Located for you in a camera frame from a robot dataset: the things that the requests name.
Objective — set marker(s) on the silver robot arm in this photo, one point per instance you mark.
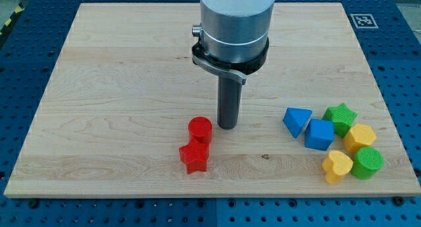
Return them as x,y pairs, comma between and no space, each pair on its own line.
234,31

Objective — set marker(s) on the red cylinder block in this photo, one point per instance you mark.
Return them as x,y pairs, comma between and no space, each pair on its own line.
200,129

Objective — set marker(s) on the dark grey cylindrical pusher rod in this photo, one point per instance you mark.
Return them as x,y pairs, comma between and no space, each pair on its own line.
229,96

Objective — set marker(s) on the red star block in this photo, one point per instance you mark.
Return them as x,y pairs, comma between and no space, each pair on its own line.
195,156

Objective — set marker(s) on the light wooden board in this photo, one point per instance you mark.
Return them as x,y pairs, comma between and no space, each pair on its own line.
117,104

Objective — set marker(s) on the blue triangular prism block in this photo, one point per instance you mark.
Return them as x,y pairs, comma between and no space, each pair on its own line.
295,119

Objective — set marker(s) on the blue cube block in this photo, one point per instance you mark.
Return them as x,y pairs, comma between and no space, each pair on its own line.
319,134

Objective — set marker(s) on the green star block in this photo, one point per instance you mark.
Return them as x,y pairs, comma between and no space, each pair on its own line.
342,117

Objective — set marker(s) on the yellow heart block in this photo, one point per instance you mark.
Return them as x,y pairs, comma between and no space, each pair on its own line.
336,166

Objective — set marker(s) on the yellow hexagon block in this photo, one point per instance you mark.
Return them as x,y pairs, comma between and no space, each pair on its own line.
358,136

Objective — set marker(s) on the green cylinder block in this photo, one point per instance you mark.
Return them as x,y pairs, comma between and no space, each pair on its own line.
367,161

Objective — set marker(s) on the white fiducial marker tag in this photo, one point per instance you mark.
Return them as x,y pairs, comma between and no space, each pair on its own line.
364,21

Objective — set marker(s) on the yellow black hazard tape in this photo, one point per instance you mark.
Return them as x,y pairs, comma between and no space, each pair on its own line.
12,20

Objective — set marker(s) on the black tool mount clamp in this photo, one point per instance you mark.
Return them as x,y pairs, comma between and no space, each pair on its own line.
234,71

